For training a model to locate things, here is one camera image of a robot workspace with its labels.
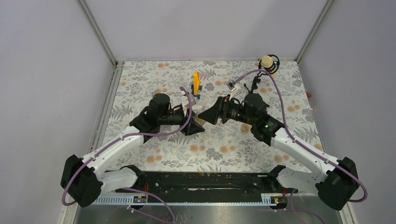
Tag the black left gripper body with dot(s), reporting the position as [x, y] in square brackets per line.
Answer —
[179, 117]

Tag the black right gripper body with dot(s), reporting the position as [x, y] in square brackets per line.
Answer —
[231, 110]

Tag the orange pill bottle cap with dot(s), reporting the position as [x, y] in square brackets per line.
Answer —
[245, 128]

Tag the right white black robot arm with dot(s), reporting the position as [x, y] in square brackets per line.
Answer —
[333, 180]

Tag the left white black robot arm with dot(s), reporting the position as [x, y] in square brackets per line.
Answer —
[85, 178]

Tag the black microphone tripod stand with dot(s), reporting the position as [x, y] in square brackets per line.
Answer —
[254, 85]

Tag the blue yellow toy block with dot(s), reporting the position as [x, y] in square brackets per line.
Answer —
[196, 86]

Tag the floral patterned table mat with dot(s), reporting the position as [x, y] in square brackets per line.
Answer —
[221, 147]

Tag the cream foam studio microphone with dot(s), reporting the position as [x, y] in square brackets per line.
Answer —
[270, 63]

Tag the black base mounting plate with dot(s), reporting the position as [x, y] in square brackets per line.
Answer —
[206, 184]

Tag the white slotted cable duct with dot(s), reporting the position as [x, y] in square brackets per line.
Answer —
[141, 199]

